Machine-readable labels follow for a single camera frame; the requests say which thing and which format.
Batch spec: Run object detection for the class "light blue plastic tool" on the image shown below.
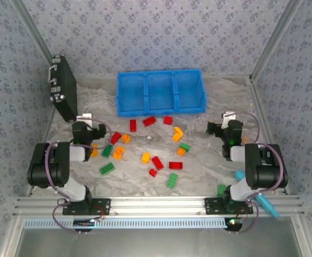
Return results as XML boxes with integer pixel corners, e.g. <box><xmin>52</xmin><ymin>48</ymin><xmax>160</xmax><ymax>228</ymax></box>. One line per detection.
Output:
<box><xmin>234</xmin><ymin>170</ymin><xmax>280</xmax><ymax>219</ymax></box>

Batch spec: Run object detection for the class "silver case handle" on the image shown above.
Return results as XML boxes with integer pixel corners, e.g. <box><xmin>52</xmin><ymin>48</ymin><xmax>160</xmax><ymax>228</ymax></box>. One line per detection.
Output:
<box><xmin>47</xmin><ymin>64</ymin><xmax>59</xmax><ymax>84</ymax></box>

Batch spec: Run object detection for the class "black hard case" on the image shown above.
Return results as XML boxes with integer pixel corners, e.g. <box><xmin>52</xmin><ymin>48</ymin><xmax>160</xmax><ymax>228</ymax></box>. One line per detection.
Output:
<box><xmin>48</xmin><ymin>55</ymin><xmax>78</xmax><ymax>123</ymax></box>

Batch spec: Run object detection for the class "grey metal panel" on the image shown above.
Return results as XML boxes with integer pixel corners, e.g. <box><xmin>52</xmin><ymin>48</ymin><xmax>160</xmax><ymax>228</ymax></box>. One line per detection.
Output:
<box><xmin>0</xmin><ymin>227</ymin><xmax>312</xmax><ymax>257</ymax></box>

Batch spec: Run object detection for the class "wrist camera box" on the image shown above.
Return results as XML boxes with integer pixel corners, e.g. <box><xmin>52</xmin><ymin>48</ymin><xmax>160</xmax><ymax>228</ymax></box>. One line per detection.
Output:
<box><xmin>222</xmin><ymin>111</ymin><xmax>237</xmax><ymax>124</ymax></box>
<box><xmin>77</xmin><ymin>114</ymin><xmax>94</xmax><ymax>126</ymax></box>

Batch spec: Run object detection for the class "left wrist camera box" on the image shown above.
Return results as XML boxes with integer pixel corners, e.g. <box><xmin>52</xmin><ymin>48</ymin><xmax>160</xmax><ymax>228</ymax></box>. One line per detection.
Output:
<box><xmin>77</xmin><ymin>114</ymin><xmax>94</xmax><ymax>126</ymax></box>

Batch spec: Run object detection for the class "small circuit board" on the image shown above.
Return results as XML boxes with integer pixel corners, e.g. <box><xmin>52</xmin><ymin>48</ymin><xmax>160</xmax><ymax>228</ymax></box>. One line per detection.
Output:
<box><xmin>73</xmin><ymin>218</ymin><xmax>95</xmax><ymax>228</ymax></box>
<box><xmin>225</xmin><ymin>218</ymin><xmax>243</xmax><ymax>231</ymax></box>

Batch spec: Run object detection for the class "aluminium frame post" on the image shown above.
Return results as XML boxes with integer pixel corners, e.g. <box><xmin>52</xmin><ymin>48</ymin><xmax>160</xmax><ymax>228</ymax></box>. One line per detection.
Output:
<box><xmin>249</xmin><ymin>0</ymin><xmax>303</xmax><ymax>81</ymax></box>
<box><xmin>11</xmin><ymin>0</ymin><xmax>55</xmax><ymax>62</ymax></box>

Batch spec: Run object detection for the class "slotted cable duct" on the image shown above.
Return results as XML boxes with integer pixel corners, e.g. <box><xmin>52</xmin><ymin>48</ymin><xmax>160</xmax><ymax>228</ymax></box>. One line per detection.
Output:
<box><xmin>24</xmin><ymin>217</ymin><xmax>227</xmax><ymax>229</ymax></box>

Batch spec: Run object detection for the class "blue three-compartment bin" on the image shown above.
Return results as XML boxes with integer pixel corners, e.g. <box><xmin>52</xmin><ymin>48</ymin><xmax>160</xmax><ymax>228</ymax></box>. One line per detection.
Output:
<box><xmin>116</xmin><ymin>69</ymin><xmax>207</xmax><ymax>118</ymax></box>

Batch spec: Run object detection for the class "purple cable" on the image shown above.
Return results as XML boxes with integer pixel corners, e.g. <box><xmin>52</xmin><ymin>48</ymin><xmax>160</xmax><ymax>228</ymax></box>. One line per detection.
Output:
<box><xmin>45</xmin><ymin>119</ymin><xmax>113</xmax><ymax>235</ymax></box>
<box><xmin>225</xmin><ymin>111</ymin><xmax>284</xmax><ymax>235</ymax></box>

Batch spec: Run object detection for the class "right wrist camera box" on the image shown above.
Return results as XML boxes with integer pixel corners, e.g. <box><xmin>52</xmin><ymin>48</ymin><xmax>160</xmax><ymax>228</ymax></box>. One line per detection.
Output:
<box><xmin>222</xmin><ymin>111</ymin><xmax>237</xmax><ymax>124</ymax></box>

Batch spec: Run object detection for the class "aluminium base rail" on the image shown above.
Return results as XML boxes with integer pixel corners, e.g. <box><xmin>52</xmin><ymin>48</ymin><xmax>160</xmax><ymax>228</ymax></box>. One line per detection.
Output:
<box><xmin>13</xmin><ymin>196</ymin><xmax>305</xmax><ymax>216</ymax></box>

